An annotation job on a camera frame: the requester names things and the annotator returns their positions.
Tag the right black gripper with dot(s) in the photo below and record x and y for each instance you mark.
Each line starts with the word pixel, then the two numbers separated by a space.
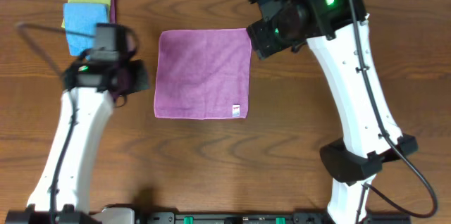
pixel 261 41

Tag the folded blue cloth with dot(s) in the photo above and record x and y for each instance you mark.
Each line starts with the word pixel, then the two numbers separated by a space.
pixel 80 21

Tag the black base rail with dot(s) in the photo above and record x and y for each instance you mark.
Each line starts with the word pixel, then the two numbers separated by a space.
pixel 246 218

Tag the purple microfiber cloth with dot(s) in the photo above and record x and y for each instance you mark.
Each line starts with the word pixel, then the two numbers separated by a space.
pixel 203 74

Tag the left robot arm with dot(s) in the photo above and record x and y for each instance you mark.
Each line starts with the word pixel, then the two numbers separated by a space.
pixel 62 194

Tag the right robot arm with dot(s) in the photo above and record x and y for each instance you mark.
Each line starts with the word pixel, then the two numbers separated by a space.
pixel 337 33

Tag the folded purple cloth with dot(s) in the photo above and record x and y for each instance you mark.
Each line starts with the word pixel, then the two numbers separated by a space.
pixel 112 5

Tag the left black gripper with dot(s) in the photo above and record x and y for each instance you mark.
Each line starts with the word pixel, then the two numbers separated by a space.
pixel 139 76

